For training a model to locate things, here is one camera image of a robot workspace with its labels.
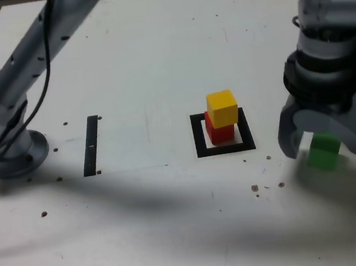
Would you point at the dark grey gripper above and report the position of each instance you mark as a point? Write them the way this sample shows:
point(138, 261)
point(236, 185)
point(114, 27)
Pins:
point(325, 108)

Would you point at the red cube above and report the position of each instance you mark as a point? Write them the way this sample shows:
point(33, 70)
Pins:
point(219, 134)

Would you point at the black tape square outline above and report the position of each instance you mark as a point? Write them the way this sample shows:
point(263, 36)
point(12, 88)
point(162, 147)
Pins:
point(199, 143)

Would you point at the black tape strip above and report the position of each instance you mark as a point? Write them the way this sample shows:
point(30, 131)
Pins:
point(90, 151)

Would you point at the yellow cube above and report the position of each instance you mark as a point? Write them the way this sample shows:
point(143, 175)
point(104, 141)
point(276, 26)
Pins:
point(224, 109)

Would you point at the green cube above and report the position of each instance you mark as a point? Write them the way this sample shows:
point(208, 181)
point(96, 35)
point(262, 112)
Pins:
point(322, 156)

